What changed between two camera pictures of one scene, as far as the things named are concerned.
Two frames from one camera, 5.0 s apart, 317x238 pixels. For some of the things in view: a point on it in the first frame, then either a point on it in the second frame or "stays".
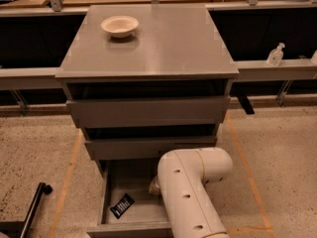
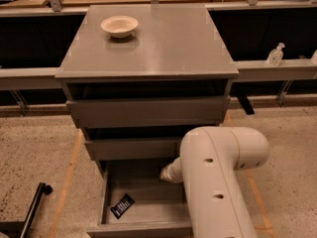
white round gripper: (154, 186) -> (166, 175)
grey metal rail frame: (45, 78) stays
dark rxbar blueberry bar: (122, 205) stays
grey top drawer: (165, 111) stays
